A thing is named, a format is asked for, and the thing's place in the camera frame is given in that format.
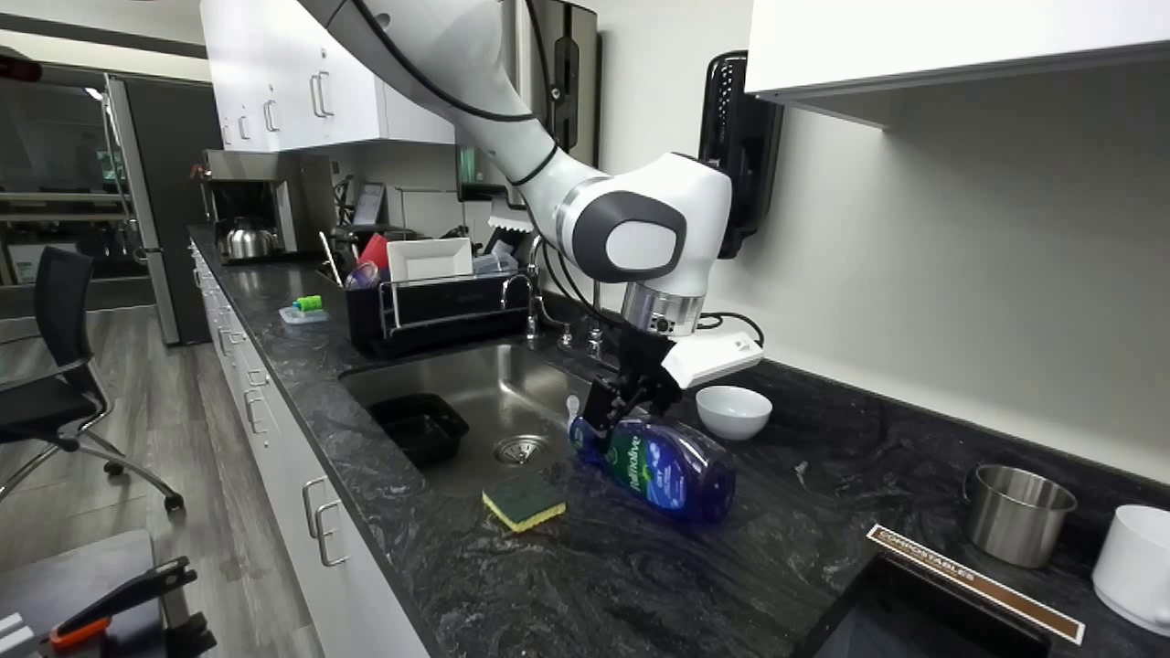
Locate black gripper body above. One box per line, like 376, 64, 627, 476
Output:
582, 324, 683, 428

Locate blue dish soap bottle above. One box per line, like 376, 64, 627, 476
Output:
568, 393, 736, 524

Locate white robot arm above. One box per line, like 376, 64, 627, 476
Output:
301, 0, 752, 390

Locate stainless steel sink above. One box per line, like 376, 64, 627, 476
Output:
341, 340, 602, 492

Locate sink drain strainer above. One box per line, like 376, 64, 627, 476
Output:
495, 430, 547, 464

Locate small white bowl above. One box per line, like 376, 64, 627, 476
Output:
696, 385, 772, 441

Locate chrome faucet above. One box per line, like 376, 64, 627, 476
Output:
497, 231, 575, 348

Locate yellow green sponge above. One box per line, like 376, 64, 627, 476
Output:
482, 480, 568, 534

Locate black dish rack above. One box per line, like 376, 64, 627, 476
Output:
344, 274, 530, 357

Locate black plastic food tray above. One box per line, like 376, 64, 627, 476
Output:
368, 393, 469, 468

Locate steel paper towel dispenser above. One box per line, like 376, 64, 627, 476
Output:
515, 0, 600, 164

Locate white upper cabinet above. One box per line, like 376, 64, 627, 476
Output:
746, 0, 1170, 96

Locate countertop trash opening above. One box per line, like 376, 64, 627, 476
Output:
797, 524, 1091, 658

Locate stainless steel cup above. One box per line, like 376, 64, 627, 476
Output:
969, 464, 1079, 570

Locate white paper towel roll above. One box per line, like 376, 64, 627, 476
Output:
1093, 504, 1170, 637

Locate black office chair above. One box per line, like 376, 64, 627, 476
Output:
0, 250, 185, 514

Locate black orange pliers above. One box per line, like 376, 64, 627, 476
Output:
48, 557, 198, 649

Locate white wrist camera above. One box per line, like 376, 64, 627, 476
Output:
662, 332, 763, 390

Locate black wall soap dispenser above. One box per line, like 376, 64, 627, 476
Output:
697, 51, 781, 261

